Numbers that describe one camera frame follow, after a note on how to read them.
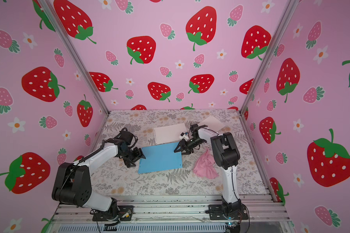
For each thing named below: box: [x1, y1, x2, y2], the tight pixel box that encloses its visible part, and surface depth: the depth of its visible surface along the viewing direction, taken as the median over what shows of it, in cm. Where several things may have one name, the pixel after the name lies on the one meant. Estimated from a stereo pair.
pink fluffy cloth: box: [192, 148, 220, 180], surface depth 90 cm
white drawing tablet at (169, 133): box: [153, 122, 188, 145], surface depth 113 cm
